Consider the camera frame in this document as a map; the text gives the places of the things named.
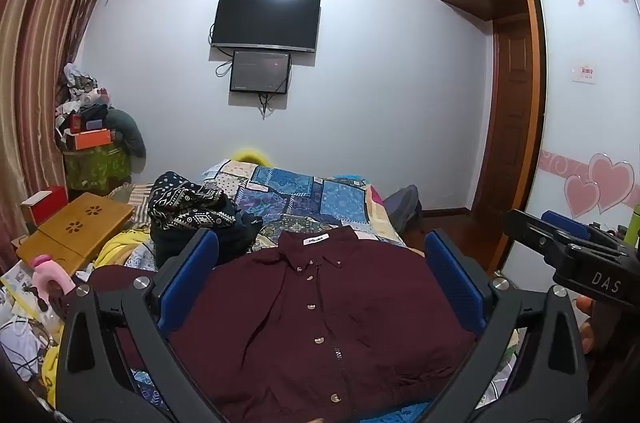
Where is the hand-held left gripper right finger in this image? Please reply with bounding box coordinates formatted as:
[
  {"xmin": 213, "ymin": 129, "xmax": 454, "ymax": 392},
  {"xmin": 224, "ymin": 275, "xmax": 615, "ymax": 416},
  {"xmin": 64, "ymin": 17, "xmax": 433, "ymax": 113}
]
[{"xmin": 420, "ymin": 228, "xmax": 591, "ymax": 423}]

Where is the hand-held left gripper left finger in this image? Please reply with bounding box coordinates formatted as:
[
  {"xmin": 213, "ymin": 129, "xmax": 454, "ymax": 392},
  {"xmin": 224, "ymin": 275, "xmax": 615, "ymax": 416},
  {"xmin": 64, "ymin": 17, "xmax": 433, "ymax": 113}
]
[{"xmin": 55, "ymin": 228, "xmax": 226, "ymax": 423}]

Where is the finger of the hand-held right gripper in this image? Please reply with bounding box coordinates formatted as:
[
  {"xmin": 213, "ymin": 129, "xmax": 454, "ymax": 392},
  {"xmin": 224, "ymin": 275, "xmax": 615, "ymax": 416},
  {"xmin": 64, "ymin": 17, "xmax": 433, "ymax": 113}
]
[
  {"xmin": 502, "ymin": 209, "xmax": 571, "ymax": 270},
  {"xmin": 541, "ymin": 210, "xmax": 593, "ymax": 243}
]

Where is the maroon button shirt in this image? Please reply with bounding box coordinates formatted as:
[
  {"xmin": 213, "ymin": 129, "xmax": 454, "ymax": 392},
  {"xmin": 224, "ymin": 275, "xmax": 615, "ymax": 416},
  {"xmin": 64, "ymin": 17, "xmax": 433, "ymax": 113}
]
[{"xmin": 90, "ymin": 225, "xmax": 478, "ymax": 423}]

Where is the pile of dark patterned clothes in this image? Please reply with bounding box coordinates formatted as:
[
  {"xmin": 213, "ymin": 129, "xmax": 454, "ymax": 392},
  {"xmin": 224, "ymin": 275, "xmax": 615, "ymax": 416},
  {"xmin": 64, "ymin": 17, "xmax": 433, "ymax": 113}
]
[{"xmin": 147, "ymin": 171, "xmax": 263, "ymax": 269}]

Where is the person's right hand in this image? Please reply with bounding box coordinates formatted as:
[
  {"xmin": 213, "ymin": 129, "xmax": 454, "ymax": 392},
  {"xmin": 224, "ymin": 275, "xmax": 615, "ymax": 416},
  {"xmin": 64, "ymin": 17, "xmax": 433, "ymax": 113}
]
[{"xmin": 574, "ymin": 294, "xmax": 600, "ymax": 355}]

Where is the green bottle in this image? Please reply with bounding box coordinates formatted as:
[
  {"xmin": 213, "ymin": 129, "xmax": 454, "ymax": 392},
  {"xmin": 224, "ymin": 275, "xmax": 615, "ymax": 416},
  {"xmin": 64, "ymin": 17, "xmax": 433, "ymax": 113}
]
[{"xmin": 622, "ymin": 203, "xmax": 640, "ymax": 249}]

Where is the yellow cloth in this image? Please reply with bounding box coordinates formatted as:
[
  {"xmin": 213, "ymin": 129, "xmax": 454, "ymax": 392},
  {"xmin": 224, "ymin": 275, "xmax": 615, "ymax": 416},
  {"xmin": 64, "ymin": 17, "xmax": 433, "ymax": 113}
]
[{"xmin": 95, "ymin": 228, "xmax": 151, "ymax": 269}]

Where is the grey backpack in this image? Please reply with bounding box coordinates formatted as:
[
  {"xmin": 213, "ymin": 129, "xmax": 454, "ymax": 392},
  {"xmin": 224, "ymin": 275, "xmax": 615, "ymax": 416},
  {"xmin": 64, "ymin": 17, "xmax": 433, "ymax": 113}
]
[{"xmin": 382, "ymin": 184, "xmax": 423, "ymax": 234}]

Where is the striped beige cloth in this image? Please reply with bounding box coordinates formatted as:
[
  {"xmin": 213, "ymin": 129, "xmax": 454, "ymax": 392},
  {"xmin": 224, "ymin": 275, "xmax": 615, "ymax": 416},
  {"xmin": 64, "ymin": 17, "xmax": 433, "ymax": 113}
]
[{"xmin": 107, "ymin": 183, "xmax": 156, "ymax": 224}]

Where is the brown wooden door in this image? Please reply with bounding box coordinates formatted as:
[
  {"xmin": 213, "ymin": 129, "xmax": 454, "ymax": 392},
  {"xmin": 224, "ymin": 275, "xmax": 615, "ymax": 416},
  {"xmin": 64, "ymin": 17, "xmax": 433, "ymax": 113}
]
[{"xmin": 480, "ymin": 15, "xmax": 533, "ymax": 216}]

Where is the wooden folding lap table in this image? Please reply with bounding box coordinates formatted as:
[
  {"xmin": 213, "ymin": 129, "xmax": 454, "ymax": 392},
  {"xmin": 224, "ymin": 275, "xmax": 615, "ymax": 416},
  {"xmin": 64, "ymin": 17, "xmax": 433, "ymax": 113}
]
[{"xmin": 15, "ymin": 192, "xmax": 136, "ymax": 276}]

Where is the pink plastic toy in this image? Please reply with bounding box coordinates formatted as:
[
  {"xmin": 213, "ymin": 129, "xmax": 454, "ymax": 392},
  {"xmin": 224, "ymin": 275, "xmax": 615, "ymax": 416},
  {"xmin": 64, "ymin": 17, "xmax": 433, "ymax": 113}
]
[{"xmin": 31, "ymin": 254, "xmax": 76, "ymax": 304}]

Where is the patchwork bedspread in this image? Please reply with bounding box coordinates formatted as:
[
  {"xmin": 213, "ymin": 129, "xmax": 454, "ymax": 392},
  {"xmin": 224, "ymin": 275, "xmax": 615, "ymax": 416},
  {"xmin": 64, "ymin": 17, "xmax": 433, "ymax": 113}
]
[{"xmin": 125, "ymin": 158, "xmax": 431, "ymax": 423}]

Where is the yellow round object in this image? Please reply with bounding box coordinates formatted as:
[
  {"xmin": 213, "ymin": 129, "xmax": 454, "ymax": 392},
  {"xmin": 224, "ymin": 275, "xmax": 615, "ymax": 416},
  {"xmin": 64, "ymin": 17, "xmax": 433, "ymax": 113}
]
[{"xmin": 232, "ymin": 146, "xmax": 273, "ymax": 166}]

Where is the green patterned cloth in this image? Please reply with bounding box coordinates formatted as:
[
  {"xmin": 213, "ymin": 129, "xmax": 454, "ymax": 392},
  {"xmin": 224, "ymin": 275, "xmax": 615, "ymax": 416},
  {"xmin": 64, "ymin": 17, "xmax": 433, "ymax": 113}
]
[{"xmin": 62, "ymin": 145, "xmax": 131, "ymax": 196}]

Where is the red box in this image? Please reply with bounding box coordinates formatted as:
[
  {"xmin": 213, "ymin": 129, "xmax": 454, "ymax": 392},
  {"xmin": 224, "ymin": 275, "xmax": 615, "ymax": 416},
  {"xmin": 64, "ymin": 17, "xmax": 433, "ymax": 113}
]
[{"xmin": 20, "ymin": 185, "xmax": 68, "ymax": 229}]

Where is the dark green cushion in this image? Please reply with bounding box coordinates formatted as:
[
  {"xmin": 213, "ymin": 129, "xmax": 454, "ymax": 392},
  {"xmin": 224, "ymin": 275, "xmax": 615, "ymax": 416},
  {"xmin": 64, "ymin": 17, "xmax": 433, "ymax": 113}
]
[{"xmin": 105, "ymin": 108, "xmax": 147, "ymax": 158}]

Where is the orange box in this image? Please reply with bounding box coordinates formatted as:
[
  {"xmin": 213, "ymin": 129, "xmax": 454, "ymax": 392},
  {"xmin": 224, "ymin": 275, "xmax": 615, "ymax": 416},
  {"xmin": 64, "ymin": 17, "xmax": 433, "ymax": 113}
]
[{"xmin": 70, "ymin": 129, "xmax": 113, "ymax": 151}]

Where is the pile of clutter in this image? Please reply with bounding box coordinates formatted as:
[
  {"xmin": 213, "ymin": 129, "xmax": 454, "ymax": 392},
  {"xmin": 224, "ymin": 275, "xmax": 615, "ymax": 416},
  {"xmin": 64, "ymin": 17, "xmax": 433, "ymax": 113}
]
[{"xmin": 54, "ymin": 63, "xmax": 113, "ymax": 138}]

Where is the striped brown curtain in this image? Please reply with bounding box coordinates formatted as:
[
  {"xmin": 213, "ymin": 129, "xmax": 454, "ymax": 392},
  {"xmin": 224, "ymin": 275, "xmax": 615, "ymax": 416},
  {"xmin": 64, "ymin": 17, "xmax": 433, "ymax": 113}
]
[{"xmin": 0, "ymin": 0, "xmax": 121, "ymax": 254}]

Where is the small black wall monitor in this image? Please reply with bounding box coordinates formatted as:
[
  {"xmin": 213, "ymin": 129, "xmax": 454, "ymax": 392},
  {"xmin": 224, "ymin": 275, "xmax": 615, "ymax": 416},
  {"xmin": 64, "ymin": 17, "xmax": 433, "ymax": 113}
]
[{"xmin": 229, "ymin": 49, "xmax": 292, "ymax": 95}]

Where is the black wall television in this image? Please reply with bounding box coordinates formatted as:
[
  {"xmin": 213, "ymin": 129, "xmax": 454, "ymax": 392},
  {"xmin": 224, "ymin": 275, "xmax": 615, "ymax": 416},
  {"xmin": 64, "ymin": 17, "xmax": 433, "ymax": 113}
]
[{"xmin": 210, "ymin": 0, "xmax": 322, "ymax": 54}]

